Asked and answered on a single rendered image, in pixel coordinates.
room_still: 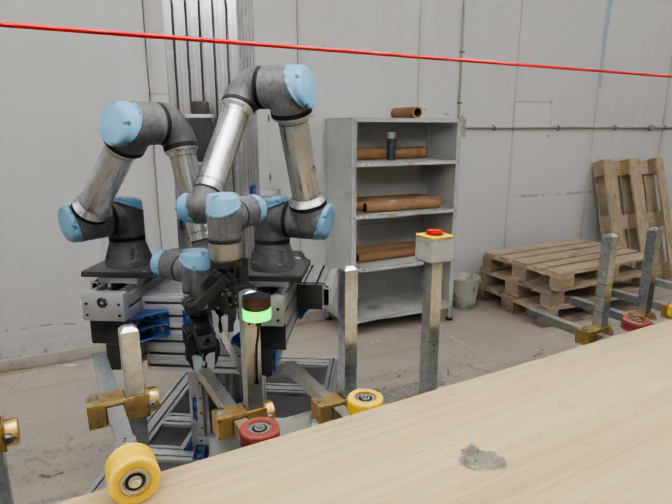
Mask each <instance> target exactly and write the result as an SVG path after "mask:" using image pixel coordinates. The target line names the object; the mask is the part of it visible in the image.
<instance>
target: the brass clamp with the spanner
mask: <svg viewBox="0 0 672 504"><path fill-rule="evenodd" d="M224 410H225V412H226V414H225V415H224V416H217V415H216V413H217V409H216V410H212V428H213V431H214V433H215V435H216V436H217V438H218V440H219V441H220V440H224V439H227V438H231V437H234V436H236V435H235V433H234V421H235V420H238V419H242V418H247V419H248V420H249V419H252V418H257V417H267V418H271V419H274V420H275V408H274V405H273V403H272V402H271V401H270V400H266V401H263V407H260V408H257V409H253V410H249V411H248V410H247V408H246V407H245V406H244V404H243V403H239V404H236V405H232V406H228V407H224Z"/></svg>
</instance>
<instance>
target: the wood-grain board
mask: <svg viewBox="0 0 672 504"><path fill-rule="evenodd" d="M471 443H473V444H474V445H476V446H477V447H478V448H479V449H481V450H484V451H485V452H487V451H489V450H490V451H494V452H495V453H497V455H498V456H499V457H504V458H505V460H506V461H507V465H506V469H499V470H498V469H497V470H495V469H494V470H493V471H492V470H489V469H483V470H481V471H478V470H477V469H475V468H473V467H470V466H468V467H466V466H464V464H463V463H462V464H461V463H460V462H459V461H458V458H459V457H461V456H464V455H462V453H461V452H460V450H461V448H466V447H468V446H469V445H470V444H471ZM137 504H672V319H670V320H667V321H664V322H660V323H657V324H654V325H650V326H647V327H644V328H640V329H637V330H634V331H630V332H627V333H624V334H620V335H617V336H614V337H610V338H607V339H603V340H600V341H597V342H593V343H590V344H587V345H583V346H580V347H577V348H573V349H570V350H567V351H563V352H560V353H557V354H553V355H550V356H547V357H543V358H540V359H537V360H533V361H530V362H527V363H523V364H520V365H517V366H513V367H510V368H507V369H503V370H500V371H497V372H493V373H490V374H487V375H483V376H480V377H477V378H473V379H470V380H467V381H463V382H460V383H456V384H453V385H450V386H446V387H443V388H440V389H436V390H433V391H430V392H426V393H423V394H420V395H416V396H413V397H410V398H406V399H403V400H400V401H396V402H393V403H390V404H386V405H383V406H380V407H376V408H373V409H370V410H366V411H363V412H360V413H356V414H353V415H350V416H346V417H343V418H340V419H336V420H333V421H330V422H326V423H323V424H319V425H316V426H313V427H309V428H306V429H303V430H299V431H296V432H293V433H289V434H286V435H283V436H279V437H276V438H273V439H269V440H266V441H263V442H259V443H256V444H253V445H249V446H246V447H243V448H239V449H236V450H233V451H229V452H226V453H223V454H219V455H216V456H213V457H209V458H206V459H203V460H199V461H196V462H193V463H189V464H186V465H183V466H179V467H176V468H172V469H169V470H166V471H162V472H161V479H160V483H159V485H158V487H157V489H156V490H155V492H154V493H153V494H152V495H151V496H150V497H148V498H147V499H146V500H144V501H142V502H140V503H137Z"/></svg>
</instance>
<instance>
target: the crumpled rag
mask: <svg viewBox="0 0 672 504"><path fill-rule="evenodd" d="M460 452H461V453H462V455H464V456H461V457H459V458H458V461H459V462H460V463H461V464H462V463H463V464H464V466H466V467H468V466H470V467H473V468H475V469H477V470H478V471H481V470H483V469H489V470H492V471H493V470H494V469H495V470H497V469H498V470H499V469H506V465H507V461H506V460H505V458H504V457H499V456H498V455H497V453H495V452H494V451H490V450H489V451H487V452H485V451H484V450H481V449H479V448H478V447H477V446H476V445H474V444H473V443H471V444H470V445H469V446H468V447H466V448H461V450H460Z"/></svg>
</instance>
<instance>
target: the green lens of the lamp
mask: <svg viewBox="0 0 672 504"><path fill-rule="evenodd" d="M242 314H243V320H244V321H246V322H250V323H260V322H265V321H268V320H270V319H271V307H270V309H268V310H266V311H263V312H247V311H245V310H244V309H243V308H242Z"/></svg>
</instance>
